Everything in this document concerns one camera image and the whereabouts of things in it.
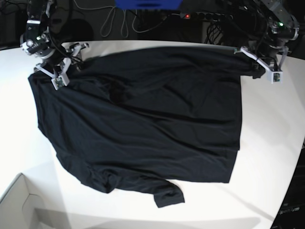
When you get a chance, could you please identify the white power strip red switch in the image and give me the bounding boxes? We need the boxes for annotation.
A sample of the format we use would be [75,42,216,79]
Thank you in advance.
[179,11,226,22]

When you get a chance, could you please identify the white cardboard box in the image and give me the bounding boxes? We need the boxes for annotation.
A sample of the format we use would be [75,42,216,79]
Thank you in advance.
[0,173,72,229]

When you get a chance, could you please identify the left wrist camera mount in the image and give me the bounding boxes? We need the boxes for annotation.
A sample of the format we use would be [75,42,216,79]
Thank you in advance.
[234,46,289,84]

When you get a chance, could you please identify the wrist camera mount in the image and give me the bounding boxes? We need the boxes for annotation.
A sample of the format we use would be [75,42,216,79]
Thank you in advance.
[234,46,289,84]
[33,42,91,91]

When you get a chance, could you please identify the black t-shirt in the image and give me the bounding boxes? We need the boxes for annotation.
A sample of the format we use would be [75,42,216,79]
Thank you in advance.
[28,47,264,208]

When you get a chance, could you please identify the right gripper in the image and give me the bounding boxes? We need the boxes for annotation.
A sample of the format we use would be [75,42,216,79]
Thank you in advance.
[44,49,65,71]

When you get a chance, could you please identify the blue box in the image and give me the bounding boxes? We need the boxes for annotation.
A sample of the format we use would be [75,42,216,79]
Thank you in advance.
[115,0,182,10]

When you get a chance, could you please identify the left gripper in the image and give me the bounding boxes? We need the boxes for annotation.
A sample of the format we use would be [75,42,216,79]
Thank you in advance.
[252,44,279,66]

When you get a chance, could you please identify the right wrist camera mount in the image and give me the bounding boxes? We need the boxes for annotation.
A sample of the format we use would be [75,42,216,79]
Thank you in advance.
[33,42,91,91]

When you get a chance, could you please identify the white looped cable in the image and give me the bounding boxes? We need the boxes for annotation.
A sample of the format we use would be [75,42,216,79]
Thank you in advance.
[72,0,167,38]

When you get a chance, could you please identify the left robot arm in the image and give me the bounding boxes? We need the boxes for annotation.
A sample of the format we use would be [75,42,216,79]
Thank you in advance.
[238,0,300,71]

